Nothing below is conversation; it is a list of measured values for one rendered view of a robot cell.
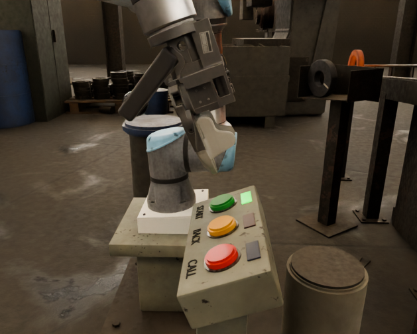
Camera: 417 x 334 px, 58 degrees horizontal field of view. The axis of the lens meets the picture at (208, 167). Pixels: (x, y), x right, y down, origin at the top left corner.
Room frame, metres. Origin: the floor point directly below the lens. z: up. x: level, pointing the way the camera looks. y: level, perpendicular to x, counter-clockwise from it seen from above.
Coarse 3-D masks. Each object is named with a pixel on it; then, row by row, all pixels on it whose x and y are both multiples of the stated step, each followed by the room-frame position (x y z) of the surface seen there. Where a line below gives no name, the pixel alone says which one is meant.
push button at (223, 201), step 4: (220, 196) 0.54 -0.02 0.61; (224, 196) 0.54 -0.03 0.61; (228, 196) 0.53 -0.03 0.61; (232, 196) 0.54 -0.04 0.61; (212, 200) 0.54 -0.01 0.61; (216, 200) 0.53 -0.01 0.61; (220, 200) 0.53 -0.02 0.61; (224, 200) 0.52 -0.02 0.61; (228, 200) 0.52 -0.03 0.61; (232, 200) 0.52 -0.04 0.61; (212, 204) 0.52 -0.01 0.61; (216, 204) 0.52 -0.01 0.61; (220, 204) 0.52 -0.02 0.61; (224, 204) 0.52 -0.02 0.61; (228, 204) 0.52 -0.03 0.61; (232, 204) 0.52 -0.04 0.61; (212, 208) 0.52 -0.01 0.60; (216, 208) 0.52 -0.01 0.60; (220, 208) 0.51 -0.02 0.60; (224, 208) 0.51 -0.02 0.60
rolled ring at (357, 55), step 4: (352, 52) 2.23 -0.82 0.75; (356, 52) 2.16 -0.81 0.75; (360, 52) 2.14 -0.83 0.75; (352, 56) 2.22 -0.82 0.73; (356, 56) 2.15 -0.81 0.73; (360, 56) 2.12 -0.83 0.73; (352, 60) 2.24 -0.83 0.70; (360, 60) 2.11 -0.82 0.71; (348, 64) 2.27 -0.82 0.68; (352, 64) 2.25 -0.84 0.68; (360, 64) 2.10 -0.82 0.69
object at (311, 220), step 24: (360, 72) 1.48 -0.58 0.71; (312, 96) 1.67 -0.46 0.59; (336, 96) 1.62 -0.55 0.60; (360, 96) 1.49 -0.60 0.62; (336, 120) 1.57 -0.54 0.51; (336, 144) 1.55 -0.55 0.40; (336, 168) 1.56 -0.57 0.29; (336, 192) 1.57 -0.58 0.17; (312, 216) 1.65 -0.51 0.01; (336, 216) 1.65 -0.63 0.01
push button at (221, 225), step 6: (222, 216) 0.47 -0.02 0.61; (228, 216) 0.47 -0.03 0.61; (210, 222) 0.47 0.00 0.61; (216, 222) 0.46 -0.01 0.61; (222, 222) 0.46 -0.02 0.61; (228, 222) 0.45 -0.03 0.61; (234, 222) 0.45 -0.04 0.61; (210, 228) 0.45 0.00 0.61; (216, 228) 0.44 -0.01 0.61; (222, 228) 0.44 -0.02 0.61; (228, 228) 0.44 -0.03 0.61; (210, 234) 0.45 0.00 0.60; (216, 234) 0.44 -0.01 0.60; (222, 234) 0.44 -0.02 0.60
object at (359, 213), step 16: (384, 96) 1.64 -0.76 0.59; (352, 112) 2.18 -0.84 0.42; (384, 112) 1.63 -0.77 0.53; (384, 128) 1.63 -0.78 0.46; (384, 144) 1.63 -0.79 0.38; (384, 160) 1.63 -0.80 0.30; (368, 176) 1.68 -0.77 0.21; (384, 176) 1.63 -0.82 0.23; (368, 192) 1.65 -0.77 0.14; (368, 208) 1.63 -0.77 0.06; (416, 288) 1.09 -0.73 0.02
